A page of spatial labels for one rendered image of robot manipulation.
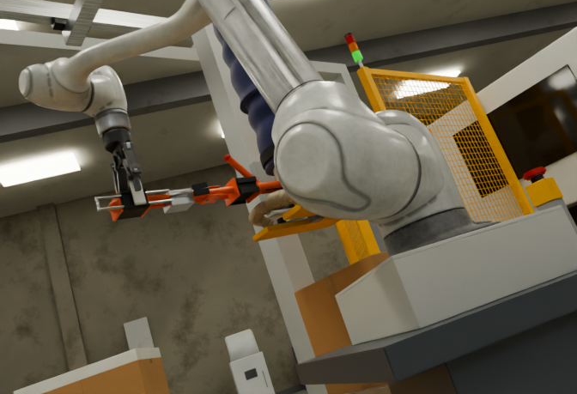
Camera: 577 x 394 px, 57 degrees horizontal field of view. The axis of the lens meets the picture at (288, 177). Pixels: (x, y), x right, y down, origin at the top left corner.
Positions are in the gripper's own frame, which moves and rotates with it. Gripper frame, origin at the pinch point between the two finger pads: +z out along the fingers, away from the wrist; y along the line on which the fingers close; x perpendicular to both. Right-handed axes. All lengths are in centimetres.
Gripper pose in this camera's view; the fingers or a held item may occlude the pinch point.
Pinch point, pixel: (133, 201)
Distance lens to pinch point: 147.7
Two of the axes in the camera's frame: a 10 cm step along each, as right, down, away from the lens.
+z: 3.2, 9.0, -2.9
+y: -5.1, 4.2, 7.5
